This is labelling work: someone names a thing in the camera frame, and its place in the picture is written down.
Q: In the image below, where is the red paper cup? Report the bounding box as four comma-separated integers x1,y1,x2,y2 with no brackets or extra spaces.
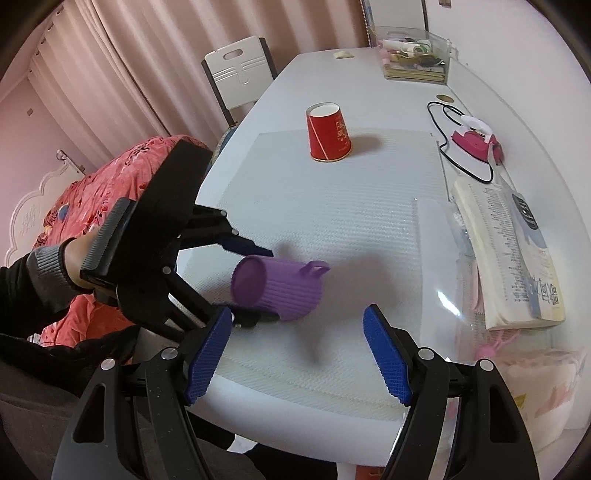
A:
305,102,352,162

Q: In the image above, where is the purple ribbed cup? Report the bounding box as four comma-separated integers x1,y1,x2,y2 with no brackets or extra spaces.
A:
230,255,331,321

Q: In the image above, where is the pink patterned pouch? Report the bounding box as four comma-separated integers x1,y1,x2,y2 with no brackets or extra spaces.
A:
475,330,587,451

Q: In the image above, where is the clear acrylic organizer tray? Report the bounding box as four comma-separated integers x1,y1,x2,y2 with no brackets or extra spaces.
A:
372,27,458,84

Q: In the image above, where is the person's dark clothing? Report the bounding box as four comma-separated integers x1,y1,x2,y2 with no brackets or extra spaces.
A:
1,238,339,479

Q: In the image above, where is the small cream eraser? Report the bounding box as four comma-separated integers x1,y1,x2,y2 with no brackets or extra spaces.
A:
334,50,355,60

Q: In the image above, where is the person's left hand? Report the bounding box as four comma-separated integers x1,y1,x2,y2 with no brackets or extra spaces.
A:
63,226,100,290

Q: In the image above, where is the white chair with blue cushion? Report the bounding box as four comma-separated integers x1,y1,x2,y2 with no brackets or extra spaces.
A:
201,36,277,156

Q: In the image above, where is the pink floral bed cover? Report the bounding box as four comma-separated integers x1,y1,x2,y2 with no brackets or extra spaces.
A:
27,134,213,349

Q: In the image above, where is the white woven table mat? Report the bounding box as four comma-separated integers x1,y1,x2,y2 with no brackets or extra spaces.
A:
198,128,448,420

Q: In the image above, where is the white bed headboard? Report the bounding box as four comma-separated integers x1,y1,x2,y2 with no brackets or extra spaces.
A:
4,150,85,266

